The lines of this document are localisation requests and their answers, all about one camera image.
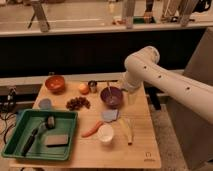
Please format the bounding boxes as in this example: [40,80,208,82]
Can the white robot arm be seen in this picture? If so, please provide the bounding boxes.
[122,46,213,124]

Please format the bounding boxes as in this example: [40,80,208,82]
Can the purple bowl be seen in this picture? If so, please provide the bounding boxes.
[100,86,123,109]

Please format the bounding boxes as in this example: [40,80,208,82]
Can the blue cloth piece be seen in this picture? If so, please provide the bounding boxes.
[101,109,119,122]

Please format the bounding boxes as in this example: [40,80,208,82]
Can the yellow banana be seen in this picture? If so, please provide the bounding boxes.
[119,118,133,145]

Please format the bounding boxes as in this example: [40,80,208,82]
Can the small metal cup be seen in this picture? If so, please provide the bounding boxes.
[88,80,97,93]

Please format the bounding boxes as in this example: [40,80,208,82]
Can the orange carrot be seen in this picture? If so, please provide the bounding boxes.
[81,121,104,138]

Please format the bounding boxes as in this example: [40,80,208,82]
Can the white plastic cup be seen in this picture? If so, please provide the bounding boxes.
[97,124,114,145]

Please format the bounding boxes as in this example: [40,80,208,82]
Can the orange fruit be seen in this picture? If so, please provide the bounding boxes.
[78,83,89,95]

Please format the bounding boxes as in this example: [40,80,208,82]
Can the bunch of dark grapes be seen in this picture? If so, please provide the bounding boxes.
[66,96,90,111]

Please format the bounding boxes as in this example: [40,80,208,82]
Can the orange bowl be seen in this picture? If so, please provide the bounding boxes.
[45,75,65,93]

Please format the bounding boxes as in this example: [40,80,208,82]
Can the grey sponge block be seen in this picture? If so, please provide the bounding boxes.
[44,134,69,147]

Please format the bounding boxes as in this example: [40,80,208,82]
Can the green plastic tray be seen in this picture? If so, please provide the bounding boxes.
[2,109,78,161]

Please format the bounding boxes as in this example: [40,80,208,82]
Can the black handled brush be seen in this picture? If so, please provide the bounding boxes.
[21,115,55,156]

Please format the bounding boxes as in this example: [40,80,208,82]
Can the black cables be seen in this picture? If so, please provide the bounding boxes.
[0,87,18,145]

